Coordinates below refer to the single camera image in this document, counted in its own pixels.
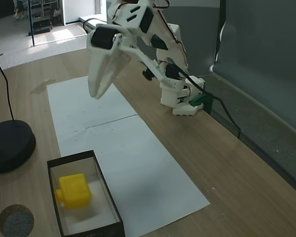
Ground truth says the yellow square block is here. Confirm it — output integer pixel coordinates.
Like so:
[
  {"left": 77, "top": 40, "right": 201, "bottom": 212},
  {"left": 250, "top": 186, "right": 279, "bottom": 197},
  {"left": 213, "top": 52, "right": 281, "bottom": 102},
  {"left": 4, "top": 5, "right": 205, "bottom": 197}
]
[{"left": 54, "top": 173, "right": 93, "bottom": 210}]

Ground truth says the brown box white inside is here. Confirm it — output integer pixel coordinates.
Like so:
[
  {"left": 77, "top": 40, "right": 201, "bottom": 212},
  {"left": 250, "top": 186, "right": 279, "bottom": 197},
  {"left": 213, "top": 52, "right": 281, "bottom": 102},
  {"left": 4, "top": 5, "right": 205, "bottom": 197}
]
[{"left": 46, "top": 150, "right": 125, "bottom": 237}]

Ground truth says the white paper sheet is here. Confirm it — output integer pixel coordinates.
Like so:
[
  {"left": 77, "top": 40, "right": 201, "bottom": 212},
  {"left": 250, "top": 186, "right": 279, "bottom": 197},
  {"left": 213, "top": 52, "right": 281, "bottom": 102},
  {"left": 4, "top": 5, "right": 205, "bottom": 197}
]
[
  {"left": 46, "top": 75, "right": 139, "bottom": 136},
  {"left": 54, "top": 115, "right": 211, "bottom": 237}
]

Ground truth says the black metal rack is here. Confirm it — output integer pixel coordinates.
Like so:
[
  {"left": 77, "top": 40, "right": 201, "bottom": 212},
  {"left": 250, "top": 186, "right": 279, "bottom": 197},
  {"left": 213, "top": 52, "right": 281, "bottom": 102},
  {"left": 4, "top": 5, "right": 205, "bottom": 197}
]
[{"left": 27, "top": 0, "right": 54, "bottom": 47}]

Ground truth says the person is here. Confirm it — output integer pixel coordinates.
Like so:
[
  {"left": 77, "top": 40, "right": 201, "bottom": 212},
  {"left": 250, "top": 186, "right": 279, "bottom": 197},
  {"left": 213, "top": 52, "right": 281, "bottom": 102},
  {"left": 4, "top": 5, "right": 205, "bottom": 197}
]
[{"left": 12, "top": 0, "right": 28, "bottom": 20}]

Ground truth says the green table clamp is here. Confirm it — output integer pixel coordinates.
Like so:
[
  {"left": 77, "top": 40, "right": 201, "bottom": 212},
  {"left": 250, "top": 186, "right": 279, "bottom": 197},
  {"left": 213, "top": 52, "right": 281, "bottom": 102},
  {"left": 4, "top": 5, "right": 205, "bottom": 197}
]
[{"left": 188, "top": 93, "right": 213, "bottom": 114}]

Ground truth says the black round stand base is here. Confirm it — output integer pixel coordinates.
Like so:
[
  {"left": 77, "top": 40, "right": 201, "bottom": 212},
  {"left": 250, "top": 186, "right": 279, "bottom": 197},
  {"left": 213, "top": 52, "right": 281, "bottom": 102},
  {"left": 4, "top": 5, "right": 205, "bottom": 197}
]
[{"left": 0, "top": 111, "right": 37, "bottom": 174}]

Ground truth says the dark grey partition panel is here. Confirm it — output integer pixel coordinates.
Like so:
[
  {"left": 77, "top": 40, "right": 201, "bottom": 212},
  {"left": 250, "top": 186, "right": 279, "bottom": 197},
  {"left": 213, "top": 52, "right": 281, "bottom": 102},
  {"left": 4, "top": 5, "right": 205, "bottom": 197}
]
[{"left": 209, "top": 0, "right": 296, "bottom": 144}]

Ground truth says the small black camera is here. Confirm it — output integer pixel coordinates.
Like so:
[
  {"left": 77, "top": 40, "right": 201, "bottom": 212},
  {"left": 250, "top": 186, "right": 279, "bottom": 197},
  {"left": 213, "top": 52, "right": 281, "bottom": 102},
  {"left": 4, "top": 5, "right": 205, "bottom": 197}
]
[{"left": 142, "top": 66, "right": 154, "bottom": 81}]

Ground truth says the black power cable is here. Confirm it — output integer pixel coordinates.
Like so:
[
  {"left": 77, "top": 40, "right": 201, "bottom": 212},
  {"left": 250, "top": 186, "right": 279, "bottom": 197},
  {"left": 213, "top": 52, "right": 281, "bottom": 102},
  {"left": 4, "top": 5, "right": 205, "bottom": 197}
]
[{"left": 174, "top": 64, "right": 241, "bottom": 139}]

